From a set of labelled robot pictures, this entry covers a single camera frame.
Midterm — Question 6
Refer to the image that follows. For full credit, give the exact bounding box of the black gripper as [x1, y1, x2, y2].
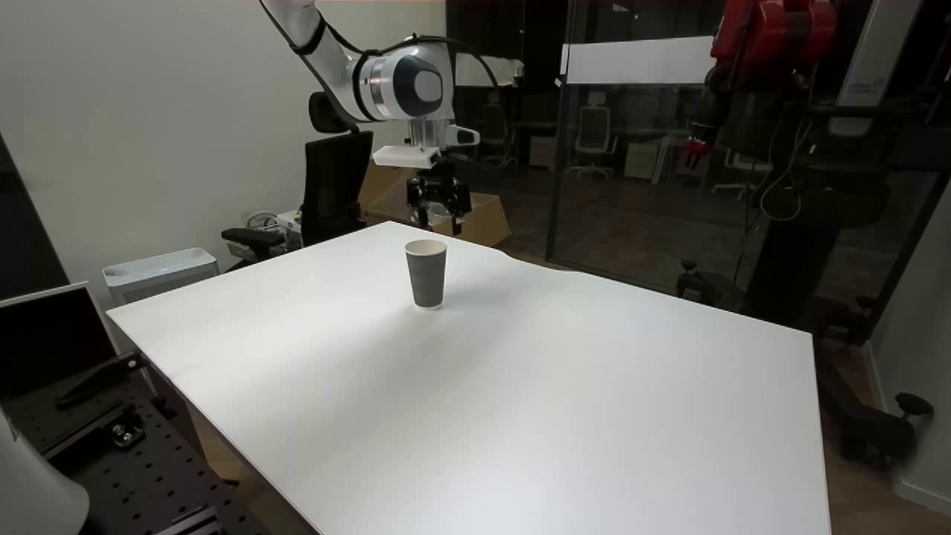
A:
[406, 161, 471, 241]

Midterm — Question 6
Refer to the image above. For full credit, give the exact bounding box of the grey paper cup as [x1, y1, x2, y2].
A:
[401, 237, 450, 309]

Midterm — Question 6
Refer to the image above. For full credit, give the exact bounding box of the dark office chair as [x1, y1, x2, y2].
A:
[220, 90, 378, 266]

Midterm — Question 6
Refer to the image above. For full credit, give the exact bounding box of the crumpled clear plastic bag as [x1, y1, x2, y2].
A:
[245, 208, 303, 237]

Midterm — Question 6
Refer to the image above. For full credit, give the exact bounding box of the white office chair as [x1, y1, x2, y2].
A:
[571, 103, 621, 182]

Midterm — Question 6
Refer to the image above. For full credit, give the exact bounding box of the white whiteboard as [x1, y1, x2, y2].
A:
[559, 35, 719, 90]

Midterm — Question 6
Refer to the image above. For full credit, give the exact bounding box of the white rectangular appliance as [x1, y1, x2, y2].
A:
[98, 243, 222, 305]

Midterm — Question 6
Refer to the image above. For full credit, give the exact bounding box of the red and black Baxter robot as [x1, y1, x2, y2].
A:
[678, 0, 938, 471]

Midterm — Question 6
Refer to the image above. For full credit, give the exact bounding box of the long black table clamp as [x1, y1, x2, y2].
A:
[55, 354, 143, 409]

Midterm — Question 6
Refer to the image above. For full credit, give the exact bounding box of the small black block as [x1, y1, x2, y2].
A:
[107, 418, 147, 452]

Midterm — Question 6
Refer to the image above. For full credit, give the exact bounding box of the black optical breadboard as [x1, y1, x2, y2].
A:
[0, 345, 262, 535]

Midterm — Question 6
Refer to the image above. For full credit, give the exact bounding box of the black flat panel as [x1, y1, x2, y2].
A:
[0, 133, 70, 302]

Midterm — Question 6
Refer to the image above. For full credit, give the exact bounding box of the light grey wrist camera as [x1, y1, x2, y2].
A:
[372, 143, 443, 173]

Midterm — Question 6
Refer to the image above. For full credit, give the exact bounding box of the black aluminium rail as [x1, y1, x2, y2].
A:
[146, 503, 227, 535]

